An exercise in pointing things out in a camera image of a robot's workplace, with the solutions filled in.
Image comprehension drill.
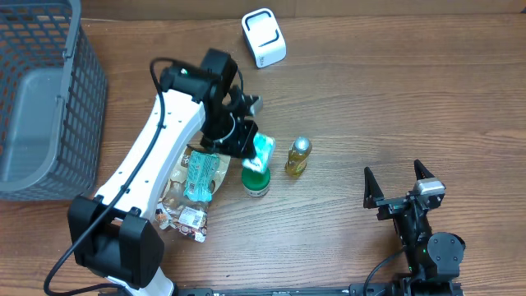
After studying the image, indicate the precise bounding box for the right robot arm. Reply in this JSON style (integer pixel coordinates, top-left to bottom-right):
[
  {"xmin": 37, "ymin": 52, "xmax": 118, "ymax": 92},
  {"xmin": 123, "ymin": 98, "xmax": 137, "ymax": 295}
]
[{"xmin": 362, "ymin": 160, "xmax": 466, "ymax": 296}]

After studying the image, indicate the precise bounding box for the beige brown snack bag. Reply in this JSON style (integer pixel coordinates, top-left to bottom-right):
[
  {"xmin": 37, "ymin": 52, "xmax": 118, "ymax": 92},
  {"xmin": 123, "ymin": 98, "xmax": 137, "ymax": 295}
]
[{"xmin": 155, "ymin": 146, "xmax": 230, "ymax": 243}]

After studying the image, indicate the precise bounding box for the teal wet wipes pack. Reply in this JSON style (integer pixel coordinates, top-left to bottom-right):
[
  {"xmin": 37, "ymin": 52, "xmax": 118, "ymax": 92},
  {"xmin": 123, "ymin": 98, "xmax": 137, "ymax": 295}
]
[{"xmin": 184, "ymin": 150, "xmax": 219, "ymax": 202}]

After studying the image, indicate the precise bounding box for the green lidded cup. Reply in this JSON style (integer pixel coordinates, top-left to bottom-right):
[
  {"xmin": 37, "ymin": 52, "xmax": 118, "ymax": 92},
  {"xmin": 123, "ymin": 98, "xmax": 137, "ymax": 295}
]
[{"xmin": 242, "ymin": 168, "xmax": 271, "ymax": 197}]

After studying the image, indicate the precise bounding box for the white barcode scanner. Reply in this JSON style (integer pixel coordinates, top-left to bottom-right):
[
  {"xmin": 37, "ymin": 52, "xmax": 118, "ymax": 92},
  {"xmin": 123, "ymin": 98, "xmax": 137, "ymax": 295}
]
[{"xmin": 241, "ymin": 7, "xmax": 287, "ymax": 68}]

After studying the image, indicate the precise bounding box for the teal tissue pack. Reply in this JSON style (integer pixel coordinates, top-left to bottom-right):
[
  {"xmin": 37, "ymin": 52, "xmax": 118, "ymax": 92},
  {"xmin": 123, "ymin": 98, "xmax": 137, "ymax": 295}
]
[{"xmin": 242, "ymin": 132, "xmax": 276, "ymax": 173}]

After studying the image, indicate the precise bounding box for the dark grey plastic basket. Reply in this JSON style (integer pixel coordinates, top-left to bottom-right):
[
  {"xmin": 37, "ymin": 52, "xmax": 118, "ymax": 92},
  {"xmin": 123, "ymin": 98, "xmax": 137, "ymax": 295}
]
[{"xmin": 1, "ymin": 0, "xmax": 108, "ymax": 201}]

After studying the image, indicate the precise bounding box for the yellow drink bottle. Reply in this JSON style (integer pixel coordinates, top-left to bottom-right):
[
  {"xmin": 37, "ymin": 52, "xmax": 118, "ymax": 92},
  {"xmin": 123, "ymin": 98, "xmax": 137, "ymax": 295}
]
[{"xmin": 284, "ymin": 136, "xmax": 312, "ymax": 177}]

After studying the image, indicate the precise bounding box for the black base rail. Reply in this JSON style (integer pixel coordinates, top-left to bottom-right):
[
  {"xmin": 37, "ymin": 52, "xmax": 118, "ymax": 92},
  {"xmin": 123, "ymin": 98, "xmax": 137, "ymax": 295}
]
[{"xmin": 99, "ymin": 283, "xmax": 465, "ymax": 296}]

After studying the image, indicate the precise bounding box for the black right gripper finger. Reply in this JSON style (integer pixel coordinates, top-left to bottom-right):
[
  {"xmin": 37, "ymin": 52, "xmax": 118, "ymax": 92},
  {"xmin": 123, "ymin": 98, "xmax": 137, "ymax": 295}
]
[
  {"xmin": 363, "ymin": 167, "xmax": 384, "ymax": 209},
  {"xmin": 413, "ymin": 160, "xmax": 434, "ymax": 180}
]

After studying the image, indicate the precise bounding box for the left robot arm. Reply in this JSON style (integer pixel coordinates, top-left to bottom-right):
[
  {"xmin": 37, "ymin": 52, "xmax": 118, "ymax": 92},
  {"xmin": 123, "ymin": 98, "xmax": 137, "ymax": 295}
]
[{"xmin": 58, "ymin": 49, "xmax": 262, "ymax": 295}]

